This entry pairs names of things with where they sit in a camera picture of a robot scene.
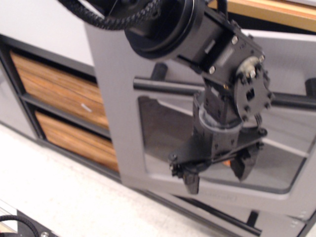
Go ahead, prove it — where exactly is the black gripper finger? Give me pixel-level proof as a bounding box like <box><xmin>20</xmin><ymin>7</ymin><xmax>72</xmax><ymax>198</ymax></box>
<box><xmin>183</xmin><ymin>170</ymin><xmax>200</xmax><ymax>195</ymax></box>
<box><xmin>231</xmin><ymin>146</ymin><xmax>260</xmax><ymax>181</ymax></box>

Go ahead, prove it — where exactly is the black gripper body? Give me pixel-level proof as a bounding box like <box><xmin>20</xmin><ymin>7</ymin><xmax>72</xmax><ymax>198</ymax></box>
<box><xmin>168</xmin><ymin>123</ymin><xmax>268</xmax><ymax>178</ymax></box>

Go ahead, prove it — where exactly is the grey oven door with window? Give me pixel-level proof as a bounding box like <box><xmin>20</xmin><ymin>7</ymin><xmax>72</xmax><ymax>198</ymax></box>
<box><xmin>84</xmin><ymin>23</ymin><xmax>316</xmax><ymax>218</ymax></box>

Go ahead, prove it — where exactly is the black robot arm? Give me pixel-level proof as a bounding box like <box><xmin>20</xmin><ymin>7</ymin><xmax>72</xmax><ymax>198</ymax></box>
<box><xmin>61</xmin><ymin>0</ymin><xmax>274</xmax><ymax>195</ymax></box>

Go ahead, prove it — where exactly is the grey toy kitchen cabinet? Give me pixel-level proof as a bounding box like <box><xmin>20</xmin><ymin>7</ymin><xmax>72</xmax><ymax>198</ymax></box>
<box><xmin>0</xmin><ymin>0</ymin><xmax>316</xmax><ymax>237</ymax></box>

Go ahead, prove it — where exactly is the lower wooden drawer front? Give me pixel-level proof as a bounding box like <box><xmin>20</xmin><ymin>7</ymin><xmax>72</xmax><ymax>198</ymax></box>
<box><xmin>35</xmin><ymin>112</ymin><xmax>119</xmax><ymax>172</ymax></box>

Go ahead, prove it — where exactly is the wooden drawer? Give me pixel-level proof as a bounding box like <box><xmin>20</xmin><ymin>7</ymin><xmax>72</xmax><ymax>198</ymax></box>
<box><xmin>10</xmin><ymin>51</ymin><xmax>109</xmax><ymax>129</ymax></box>
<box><xmin>35</xmin><ymin>112</ymin><xmax>119</xmax><ymax>172</ymax></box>

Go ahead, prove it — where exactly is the wooden countertop edge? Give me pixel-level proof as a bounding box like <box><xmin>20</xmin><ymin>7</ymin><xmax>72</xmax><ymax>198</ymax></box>
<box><xmin>217</xmin><ymin>0</ymin><xmax>316</xmax><ymax>32</ymax></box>

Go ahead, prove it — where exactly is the upper wooden drawer front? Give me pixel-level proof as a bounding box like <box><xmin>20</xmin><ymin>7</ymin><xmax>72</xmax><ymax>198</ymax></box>
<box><xmin>10</xmin><ymin>51</ymin><xmax>109</xmax><ymax>129</ymax></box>

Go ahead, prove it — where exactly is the black oven door handle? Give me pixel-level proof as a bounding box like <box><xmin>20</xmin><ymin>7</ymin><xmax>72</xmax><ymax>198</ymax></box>
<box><xmin>133</xmin><ymin>63</ymin><xmax>316</xmax><ymax>111</ymax></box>

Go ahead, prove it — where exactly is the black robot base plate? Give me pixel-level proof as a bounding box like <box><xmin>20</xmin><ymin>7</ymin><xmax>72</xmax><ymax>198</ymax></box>
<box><xmin>14</xmin><ymin>208</ymin><xmax>65</xmax><ymax>237</ymax></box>

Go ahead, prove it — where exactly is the black braided cable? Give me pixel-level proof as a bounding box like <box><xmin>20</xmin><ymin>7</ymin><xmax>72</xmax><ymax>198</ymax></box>
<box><xmin>0</xmin><ymin>214</ymin><xmax>40</xmax><ymax>237</ymax></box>

